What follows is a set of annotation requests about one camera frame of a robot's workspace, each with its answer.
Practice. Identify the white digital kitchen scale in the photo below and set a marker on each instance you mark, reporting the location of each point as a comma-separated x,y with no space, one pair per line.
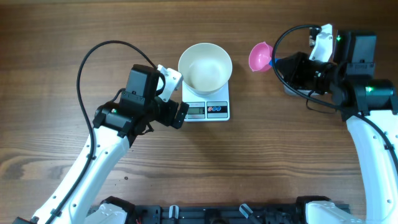
207,108

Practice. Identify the clear plastic container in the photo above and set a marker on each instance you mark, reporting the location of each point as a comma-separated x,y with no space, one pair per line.
292,93

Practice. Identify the pink scoop with blue handle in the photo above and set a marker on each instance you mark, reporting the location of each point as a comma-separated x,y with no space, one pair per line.
260,57

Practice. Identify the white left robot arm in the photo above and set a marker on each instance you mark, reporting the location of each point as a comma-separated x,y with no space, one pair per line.
115,127

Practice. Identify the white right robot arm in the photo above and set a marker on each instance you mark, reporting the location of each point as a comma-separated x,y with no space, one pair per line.
367,105

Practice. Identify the white round bowl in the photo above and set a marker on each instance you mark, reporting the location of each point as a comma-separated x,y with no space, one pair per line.
205,68

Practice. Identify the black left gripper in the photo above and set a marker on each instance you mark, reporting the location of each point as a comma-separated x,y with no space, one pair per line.
171,107

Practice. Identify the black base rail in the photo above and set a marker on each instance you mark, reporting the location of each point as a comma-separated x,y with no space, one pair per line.
268,214

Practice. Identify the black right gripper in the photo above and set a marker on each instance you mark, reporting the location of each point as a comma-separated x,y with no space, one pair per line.
293,76

